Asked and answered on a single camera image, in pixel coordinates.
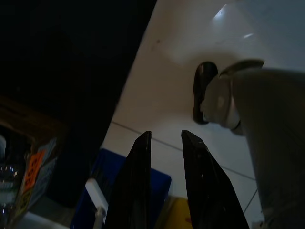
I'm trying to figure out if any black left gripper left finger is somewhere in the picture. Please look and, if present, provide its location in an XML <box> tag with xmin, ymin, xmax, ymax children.
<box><xmin>104</xmin><ymin>131</ymin><xmax>153</xmax><ymax>229</ymax></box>

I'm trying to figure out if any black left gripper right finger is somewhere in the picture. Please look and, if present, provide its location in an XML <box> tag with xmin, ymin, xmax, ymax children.
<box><xmin>181</xmin><ymin>130</ymin><xmax>251</xmax><ymax>229</ymax></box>

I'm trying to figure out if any blue box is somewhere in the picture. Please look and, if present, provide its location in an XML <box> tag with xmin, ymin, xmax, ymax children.
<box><xmin>70</xmin><ymin>147</ymin><xmax>172</xmax><ymax>229</ymax></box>

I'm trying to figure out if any yellow packet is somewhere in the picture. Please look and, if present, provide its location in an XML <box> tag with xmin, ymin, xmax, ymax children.
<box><xmin>163</xmin><ymin>197</ymin><xmax>194</xmax><ymax>229</ymax></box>

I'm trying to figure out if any grey left robot leg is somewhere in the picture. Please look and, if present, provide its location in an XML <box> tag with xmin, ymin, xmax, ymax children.
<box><xmin>192</xmin><ymin>58</ymin><xmax>305</xmax><ymax>229</ymax></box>

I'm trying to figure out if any cardboard box with orange sticker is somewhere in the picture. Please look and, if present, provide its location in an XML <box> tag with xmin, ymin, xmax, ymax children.
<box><xmin>0</xmin><ymin>95</ymin><xmax>70</xmax><ymax>226</ymax></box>

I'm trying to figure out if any clear plastic bottle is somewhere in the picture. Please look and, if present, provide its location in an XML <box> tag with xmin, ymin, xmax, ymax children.
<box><xmin>0</xmin><ymin>133</ymin><xmax>24</xmax><ymax>215</ymax></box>

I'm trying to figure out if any black floor mat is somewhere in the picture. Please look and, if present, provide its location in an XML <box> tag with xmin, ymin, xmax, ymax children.
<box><xmin>0</xmin><ymin>0</ymin><xmax>158</xmax><ymax>208</ymax></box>

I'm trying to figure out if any white plastic handle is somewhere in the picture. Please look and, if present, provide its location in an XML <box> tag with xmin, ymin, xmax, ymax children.
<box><xmin>85</xmin><ymin>177</ymin><xmax>110</xmax><ymax>229</ymax></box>

